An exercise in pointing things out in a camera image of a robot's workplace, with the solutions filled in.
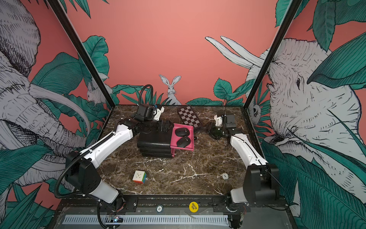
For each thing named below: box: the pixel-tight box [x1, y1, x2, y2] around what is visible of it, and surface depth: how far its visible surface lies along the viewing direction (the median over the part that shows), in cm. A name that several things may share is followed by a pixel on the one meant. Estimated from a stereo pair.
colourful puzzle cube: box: [132, 170, 148, 185], surface depth 80 cm
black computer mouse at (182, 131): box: [174, 127, 190, 137], surface depth 90 cm
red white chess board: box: [176, 104, 203, 131], surface depth 113 cm
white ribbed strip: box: [62, 214, 230, 225], surface depth 72 cm
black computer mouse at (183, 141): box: [176, 135, 191, 148], surface depth 86 cm
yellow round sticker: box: [189, 201, 199, 213], surface depth 75 cm
